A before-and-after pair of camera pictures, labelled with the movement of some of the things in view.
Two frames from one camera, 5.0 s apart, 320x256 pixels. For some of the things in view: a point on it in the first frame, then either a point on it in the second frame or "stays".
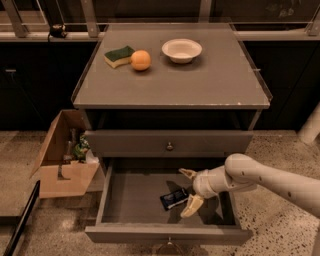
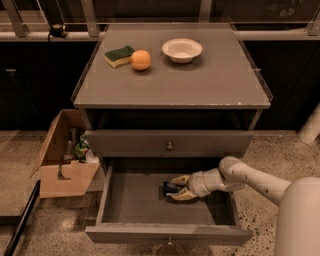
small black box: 169,200 -> 172,188
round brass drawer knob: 169,146 stays
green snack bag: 81,149 stays
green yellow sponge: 119,56 stays
